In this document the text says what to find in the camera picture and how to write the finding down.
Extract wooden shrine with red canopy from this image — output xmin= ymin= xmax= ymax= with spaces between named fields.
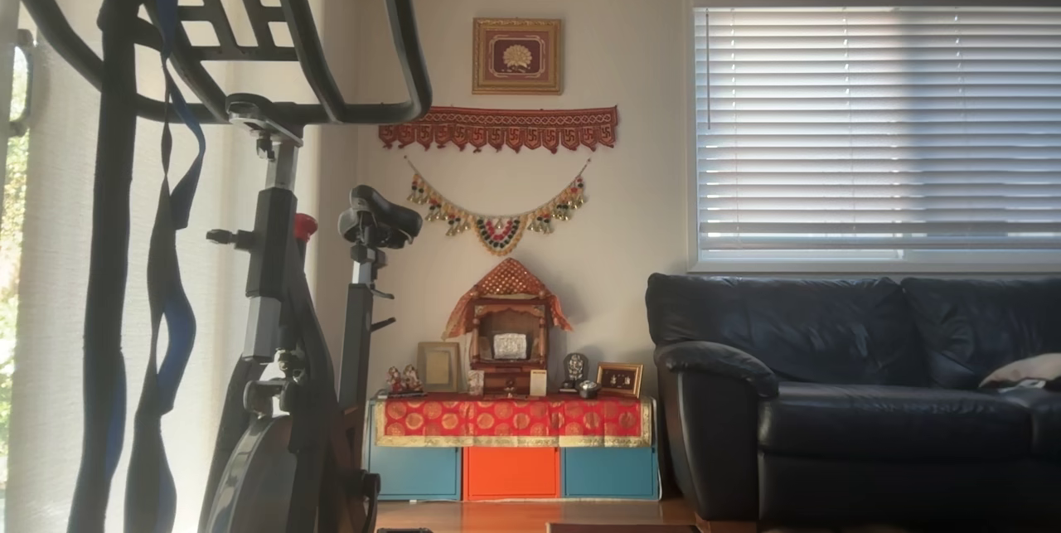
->
xmin=442 ymin=258 xmax=574 ymax=395

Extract red gold patterned cloth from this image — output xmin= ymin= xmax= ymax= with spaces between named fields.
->
xmin=373 ymin=394 xmax=654 ymax=448

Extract small colourful figurines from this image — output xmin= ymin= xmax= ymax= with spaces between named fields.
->
xmin=385 ymin=365 xmax=425 ymax=397

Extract blue and orange cabinet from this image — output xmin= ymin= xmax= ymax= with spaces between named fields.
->
xmin=365 ymin=399 xmax=661 ymax=502

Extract black exercise bike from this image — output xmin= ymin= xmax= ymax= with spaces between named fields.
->
xmin=0 ymin=0 xmax=432 ymax=533

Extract black leather sofa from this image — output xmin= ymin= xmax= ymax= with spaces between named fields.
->
xmin=646 ymin=272 xmax=1061 ymax=527

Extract white window blinds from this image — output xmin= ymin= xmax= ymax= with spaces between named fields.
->
xmin=695 ymin=7 xmax=1061 ymax=262

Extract sheer white curtain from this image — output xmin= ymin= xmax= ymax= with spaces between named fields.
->
xmin=0 ymin=0 xmax=366 ymax=533

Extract pale cushion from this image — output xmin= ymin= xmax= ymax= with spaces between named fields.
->
xmin=978 ymin=353 xmax=1061 ymax=393

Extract beaded wall garland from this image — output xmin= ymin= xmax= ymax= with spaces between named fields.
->
xmin=404 ymin=156 xmax=592 ymax=257

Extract red embroidered wall hanging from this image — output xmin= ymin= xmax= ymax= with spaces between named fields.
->
xmin=379 ymin=106 xmax=619 ymax=154

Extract pale standing picture frame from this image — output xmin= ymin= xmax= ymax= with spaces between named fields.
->
xmin=416 ymin=342 xmax=462 ymax=393

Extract small gold picture frame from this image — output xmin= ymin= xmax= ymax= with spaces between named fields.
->
xmin=596 ymin=362 xmax=644 ymax=399

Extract gold framed wall picture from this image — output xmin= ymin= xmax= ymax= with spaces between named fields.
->
xmin=472 ymin=17 xmax=563 ymax=95

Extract black blue hanging strap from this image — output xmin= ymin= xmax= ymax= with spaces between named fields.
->
xmin=66 ymin=0 xmax=138 ymax=533
xmin=124 ymin=0 xmax=208 ymax=533

